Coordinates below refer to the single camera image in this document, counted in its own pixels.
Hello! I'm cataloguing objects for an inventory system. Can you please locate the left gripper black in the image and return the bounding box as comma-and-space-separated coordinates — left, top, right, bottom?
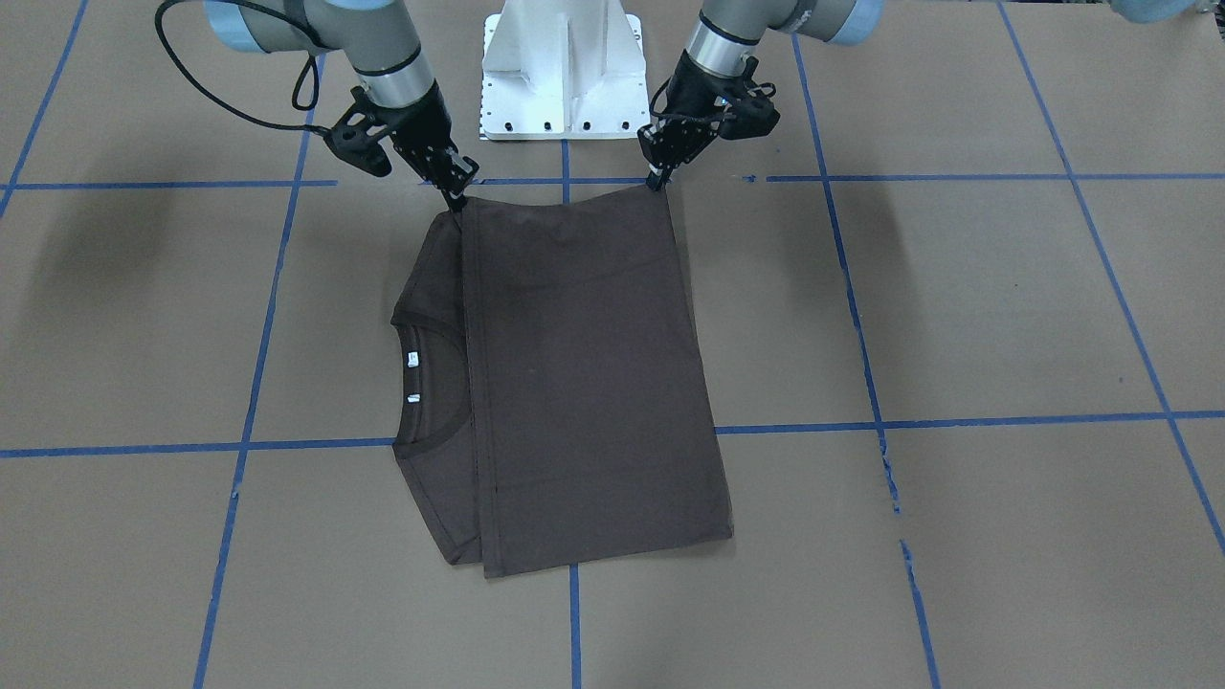
638, 51, 747, 191

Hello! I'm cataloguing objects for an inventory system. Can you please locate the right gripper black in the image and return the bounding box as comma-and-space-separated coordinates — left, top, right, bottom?
390, 81, 479, 213

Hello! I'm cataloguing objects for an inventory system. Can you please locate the brown t-shirt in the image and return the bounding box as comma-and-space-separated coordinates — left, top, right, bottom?
390, 185, 733, 577

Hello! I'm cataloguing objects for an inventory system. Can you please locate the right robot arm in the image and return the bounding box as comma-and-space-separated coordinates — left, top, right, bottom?
203, 1, 479, 212

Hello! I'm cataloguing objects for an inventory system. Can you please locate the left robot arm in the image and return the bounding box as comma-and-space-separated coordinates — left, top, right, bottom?
637, 1, 884, 191

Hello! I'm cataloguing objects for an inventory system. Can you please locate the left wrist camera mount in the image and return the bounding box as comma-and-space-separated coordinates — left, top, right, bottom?
715, 56, 782, 141

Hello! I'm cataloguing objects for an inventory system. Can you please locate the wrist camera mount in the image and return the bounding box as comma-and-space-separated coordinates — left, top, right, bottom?
323, 86, 402, 178
715, 56, 782, 141

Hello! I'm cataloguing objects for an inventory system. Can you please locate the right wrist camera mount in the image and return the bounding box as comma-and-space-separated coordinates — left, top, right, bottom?
323, 86, 402, 178

